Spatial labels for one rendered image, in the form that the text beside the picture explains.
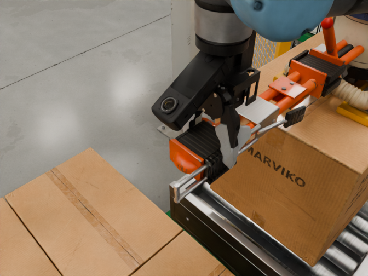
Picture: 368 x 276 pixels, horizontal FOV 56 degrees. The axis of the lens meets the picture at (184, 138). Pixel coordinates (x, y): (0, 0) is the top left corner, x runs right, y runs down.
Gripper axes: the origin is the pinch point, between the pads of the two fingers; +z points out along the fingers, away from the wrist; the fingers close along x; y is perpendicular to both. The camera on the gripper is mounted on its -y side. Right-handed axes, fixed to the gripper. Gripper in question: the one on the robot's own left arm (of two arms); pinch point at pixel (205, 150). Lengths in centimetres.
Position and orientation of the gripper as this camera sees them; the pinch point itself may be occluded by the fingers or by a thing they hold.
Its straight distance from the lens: 57.8
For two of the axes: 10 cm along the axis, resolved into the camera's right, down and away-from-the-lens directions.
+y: 7.2, -4.7, 5.1
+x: -6.9, -4.9, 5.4
